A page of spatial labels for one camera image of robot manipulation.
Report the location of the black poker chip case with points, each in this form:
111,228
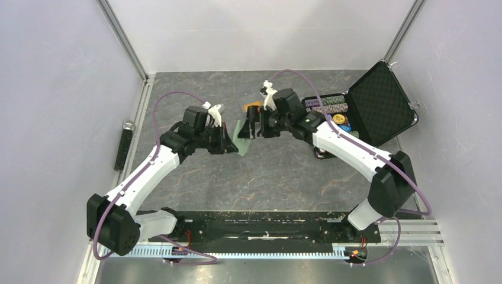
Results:
376,107

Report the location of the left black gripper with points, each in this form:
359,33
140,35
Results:
226,141

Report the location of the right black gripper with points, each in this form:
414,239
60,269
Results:
264,131

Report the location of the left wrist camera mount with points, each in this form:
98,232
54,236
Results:
216,112

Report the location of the clear plastic card box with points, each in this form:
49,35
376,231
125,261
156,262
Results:
256,112

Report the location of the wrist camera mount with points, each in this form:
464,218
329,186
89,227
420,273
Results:
216,112
267,91

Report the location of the orange credit card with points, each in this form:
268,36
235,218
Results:
255,104

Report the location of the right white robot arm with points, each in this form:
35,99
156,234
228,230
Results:
391,175

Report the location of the white slotted cable duct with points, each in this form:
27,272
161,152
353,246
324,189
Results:
168,251

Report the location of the green leather card holder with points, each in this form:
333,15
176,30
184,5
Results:
243,144

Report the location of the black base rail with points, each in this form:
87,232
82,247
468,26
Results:
321,226

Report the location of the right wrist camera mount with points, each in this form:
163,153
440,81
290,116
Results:
267,91

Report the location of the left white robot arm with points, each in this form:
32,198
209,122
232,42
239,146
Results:
114,221

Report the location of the black tool silver knob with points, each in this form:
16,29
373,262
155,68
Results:
124,145

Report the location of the yellow dealer chip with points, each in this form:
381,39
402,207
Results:
339,119

